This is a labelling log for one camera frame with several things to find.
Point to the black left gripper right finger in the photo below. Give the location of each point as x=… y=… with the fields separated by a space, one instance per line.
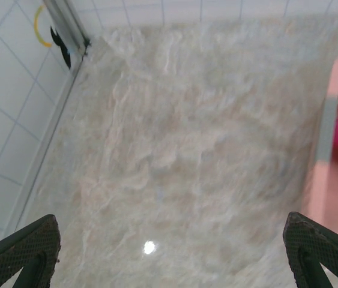
x=315 y=255

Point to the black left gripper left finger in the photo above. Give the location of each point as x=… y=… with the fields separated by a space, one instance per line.
x=21 y=258

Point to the pink plastic basket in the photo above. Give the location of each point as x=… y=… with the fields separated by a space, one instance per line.
x=327 y=195

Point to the aluminium side floor rail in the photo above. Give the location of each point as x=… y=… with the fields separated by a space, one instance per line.
x=45 y=141

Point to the aluminium corner post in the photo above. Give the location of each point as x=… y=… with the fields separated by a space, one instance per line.
x=66 y=24

